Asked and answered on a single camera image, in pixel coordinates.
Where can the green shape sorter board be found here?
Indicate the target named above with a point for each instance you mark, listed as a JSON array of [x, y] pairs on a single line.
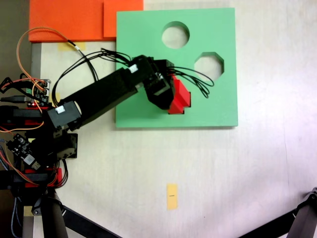
[[210, 111]]

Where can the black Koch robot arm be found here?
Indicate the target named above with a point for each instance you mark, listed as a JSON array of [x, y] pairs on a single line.
[[104, 94]]

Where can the small thick orange foam block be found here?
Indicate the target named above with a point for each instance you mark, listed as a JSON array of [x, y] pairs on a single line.
[[122, 17]]

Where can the black notched tripod stand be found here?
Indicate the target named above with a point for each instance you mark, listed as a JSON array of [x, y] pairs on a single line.
[[304, 218]]

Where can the motor driver board with plug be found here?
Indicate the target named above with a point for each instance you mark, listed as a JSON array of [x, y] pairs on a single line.
[[22, 148]]

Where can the yellow tape marker with line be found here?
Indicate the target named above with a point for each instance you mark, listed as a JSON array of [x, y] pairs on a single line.
[[172, 198]]

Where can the small yellow tape patch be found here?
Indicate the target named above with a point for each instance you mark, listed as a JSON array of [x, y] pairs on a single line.
[[57, 96]]

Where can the large flat orange foam sheet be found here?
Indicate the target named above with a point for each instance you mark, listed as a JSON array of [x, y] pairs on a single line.
[[64, 19]]

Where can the black usb plug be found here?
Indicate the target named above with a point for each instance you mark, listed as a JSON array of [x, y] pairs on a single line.
[[13, 99]]

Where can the wide yellow tape strip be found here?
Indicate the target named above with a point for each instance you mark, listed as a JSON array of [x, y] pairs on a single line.
[[64, 46]]

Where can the black and red table clamp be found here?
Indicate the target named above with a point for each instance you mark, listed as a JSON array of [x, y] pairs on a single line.
[[22, 114], [58, 173]]

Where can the yellow tape patch on bracket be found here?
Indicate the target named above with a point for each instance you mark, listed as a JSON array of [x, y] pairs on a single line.
[[28, 210]]

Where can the black tripod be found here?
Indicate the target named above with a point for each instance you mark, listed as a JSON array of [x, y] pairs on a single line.
[[54, 218]]

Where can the red cross columnar block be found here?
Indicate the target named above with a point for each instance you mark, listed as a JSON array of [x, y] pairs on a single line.
[[180, 99]]

